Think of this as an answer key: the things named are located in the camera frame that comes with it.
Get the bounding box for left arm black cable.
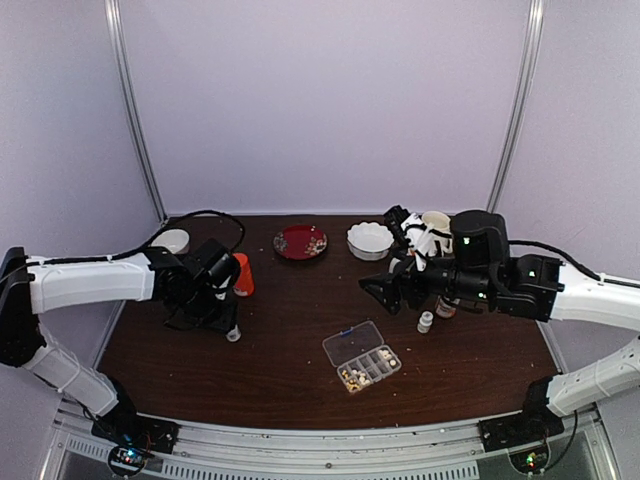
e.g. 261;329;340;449
0;209;246;291

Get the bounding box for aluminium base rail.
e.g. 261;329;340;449
35;399;622;479

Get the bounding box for right aluminium frame post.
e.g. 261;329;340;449
486;0;546;213

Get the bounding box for small white bottle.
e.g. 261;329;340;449
226;325;241;343
417;311;434;334

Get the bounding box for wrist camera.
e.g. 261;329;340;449
383;205;444;272
194;238;241;296

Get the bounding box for clear plastic pill organizer box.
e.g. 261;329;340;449
322;320;402;394

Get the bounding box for small white rice bowl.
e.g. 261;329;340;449
151;228;190;255

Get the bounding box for aluminium frame post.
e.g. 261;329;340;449
104;0;167;224
486;0;546;213

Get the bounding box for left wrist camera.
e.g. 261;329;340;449
194;238;241;296

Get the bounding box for grey cap supplement bottle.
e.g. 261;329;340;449
435;296;458;319

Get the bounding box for red floral plate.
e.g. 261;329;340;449
272;225;328;261

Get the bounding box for left aluminium frame post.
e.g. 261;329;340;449
104;0;167;224

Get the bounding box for orange pill bottle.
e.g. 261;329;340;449
233;253;255;297

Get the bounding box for white scalloped bowl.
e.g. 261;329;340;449
346;222;394;261

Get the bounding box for cream ribbed mug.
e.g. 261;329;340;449
422;211;453;256

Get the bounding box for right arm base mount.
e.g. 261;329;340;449
478;412;564;452

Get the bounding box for floral mug yellow inside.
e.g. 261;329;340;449
388;252;415;274

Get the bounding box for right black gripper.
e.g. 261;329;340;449
358;245;496;318

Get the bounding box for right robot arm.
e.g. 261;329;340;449
359;206;639;331

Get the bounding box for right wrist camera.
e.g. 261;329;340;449
383;205;444;272

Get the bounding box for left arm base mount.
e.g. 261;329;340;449
91;416;179;454

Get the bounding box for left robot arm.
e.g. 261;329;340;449
1;240;241;444

